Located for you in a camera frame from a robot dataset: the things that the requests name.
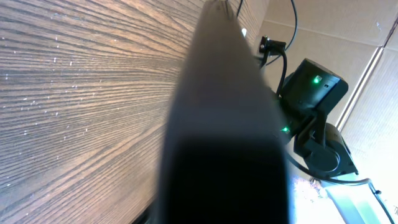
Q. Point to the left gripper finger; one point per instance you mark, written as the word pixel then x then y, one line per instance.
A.
pixel 223 159

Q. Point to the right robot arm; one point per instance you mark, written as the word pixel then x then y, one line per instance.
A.
pixel 306 97

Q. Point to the white power strip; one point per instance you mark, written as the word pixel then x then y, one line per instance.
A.
pixel 244 31

